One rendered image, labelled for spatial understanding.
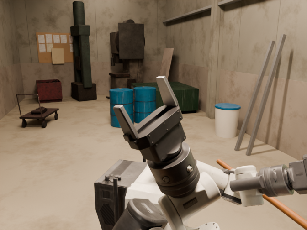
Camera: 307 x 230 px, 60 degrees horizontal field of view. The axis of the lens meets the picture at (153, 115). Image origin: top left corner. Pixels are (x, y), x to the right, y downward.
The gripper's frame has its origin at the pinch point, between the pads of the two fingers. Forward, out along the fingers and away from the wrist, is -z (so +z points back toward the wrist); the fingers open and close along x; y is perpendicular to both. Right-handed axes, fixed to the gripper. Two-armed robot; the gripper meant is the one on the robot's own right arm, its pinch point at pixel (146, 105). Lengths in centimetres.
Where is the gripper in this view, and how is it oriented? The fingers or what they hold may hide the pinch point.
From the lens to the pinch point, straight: 47.5
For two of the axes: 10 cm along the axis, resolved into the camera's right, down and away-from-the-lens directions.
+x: 6.6, -5.2, 5.3
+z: 3.6, 8.5, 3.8
